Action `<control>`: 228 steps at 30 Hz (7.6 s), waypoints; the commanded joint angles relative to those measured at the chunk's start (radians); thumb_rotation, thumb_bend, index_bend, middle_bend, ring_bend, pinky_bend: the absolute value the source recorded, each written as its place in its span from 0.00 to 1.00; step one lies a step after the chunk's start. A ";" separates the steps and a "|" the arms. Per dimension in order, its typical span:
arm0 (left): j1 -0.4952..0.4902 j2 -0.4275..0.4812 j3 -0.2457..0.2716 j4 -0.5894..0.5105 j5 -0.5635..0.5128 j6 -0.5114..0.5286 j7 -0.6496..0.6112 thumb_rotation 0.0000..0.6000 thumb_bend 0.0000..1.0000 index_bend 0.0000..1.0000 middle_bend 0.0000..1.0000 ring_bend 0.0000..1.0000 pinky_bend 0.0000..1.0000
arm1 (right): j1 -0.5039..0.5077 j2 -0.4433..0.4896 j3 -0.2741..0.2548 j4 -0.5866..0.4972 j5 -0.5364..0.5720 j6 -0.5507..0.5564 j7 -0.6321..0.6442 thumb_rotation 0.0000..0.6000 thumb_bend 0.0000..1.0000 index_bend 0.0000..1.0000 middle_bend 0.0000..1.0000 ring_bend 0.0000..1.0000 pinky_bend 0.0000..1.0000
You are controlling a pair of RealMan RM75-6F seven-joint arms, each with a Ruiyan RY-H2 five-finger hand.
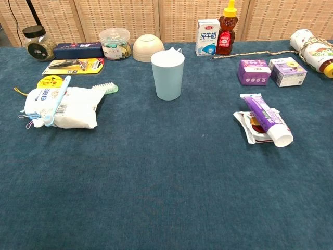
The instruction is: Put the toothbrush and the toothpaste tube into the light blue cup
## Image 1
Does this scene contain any purple white toothpaste tube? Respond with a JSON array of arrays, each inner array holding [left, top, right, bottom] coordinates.
[[239, 93, 294, 148]]

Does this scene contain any white snack packet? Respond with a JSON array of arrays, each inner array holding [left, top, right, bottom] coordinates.
[[233, 109, 280, 145]]

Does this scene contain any yellow tape measure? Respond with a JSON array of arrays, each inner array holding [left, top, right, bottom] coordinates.
[[13, 75, 69, 97]]

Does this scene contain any blue table cloth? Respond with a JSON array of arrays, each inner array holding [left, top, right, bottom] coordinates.
[[0, 39, 333, 250]]

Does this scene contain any white purple juice carton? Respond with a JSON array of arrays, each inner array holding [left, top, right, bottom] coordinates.
[[268, 57, 308, 88]]

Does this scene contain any navy blue rectangular box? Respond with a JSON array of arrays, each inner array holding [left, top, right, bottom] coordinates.
[[53, 42, 105, 60]]

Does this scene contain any blue binder clip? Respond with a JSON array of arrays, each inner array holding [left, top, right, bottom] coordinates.
[[18, 110, 40, 130]]

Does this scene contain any light blue plastic cup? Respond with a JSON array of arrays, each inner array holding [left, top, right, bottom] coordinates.
[[150, 47, 186, 102]]

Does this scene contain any white wet wipes pack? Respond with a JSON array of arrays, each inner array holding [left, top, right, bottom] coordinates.
[[20, 86, 106, 130]]

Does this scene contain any white label bottle yellow cap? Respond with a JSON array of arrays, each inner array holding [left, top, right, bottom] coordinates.
[[289, 28, 333, 79]]

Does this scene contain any white blue milk carton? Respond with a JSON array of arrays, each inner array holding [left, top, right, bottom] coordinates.
[[195, 18, 221, 57]]

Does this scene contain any clear jar of clips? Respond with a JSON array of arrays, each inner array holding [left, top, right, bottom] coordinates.
[[98, 27, 132, 61]]

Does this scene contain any black tripod stand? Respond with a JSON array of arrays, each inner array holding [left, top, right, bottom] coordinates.
[[24, 0, 40, 27]]

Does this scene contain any glass jar with black lid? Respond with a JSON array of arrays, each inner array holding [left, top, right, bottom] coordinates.
[[22, 24, 57, 63]]

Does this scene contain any light blue toothbrush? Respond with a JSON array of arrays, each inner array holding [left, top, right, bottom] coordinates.
[[44, 75, 72, 128]]

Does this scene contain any purple cardboard box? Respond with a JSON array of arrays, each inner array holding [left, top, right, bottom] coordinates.
[[237, 59, 272, 86]]

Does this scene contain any beige upturned bowl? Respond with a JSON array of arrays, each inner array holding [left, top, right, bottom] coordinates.
[[132, 33, 165, 63]]

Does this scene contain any honey bear bottle yellow cap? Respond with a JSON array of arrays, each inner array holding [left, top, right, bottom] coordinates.
[[215, 0, 238, 56]]

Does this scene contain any thin black background cable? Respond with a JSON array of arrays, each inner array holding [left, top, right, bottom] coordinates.
[[7, 0, 23, 47]]

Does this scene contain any bamboo folding screen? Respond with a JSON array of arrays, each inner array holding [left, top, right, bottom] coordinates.
[[0, 0, 333, 48]]

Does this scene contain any razor in yellow blister pack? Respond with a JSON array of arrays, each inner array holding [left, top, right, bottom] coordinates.
[[42, 57, 106, 77]]

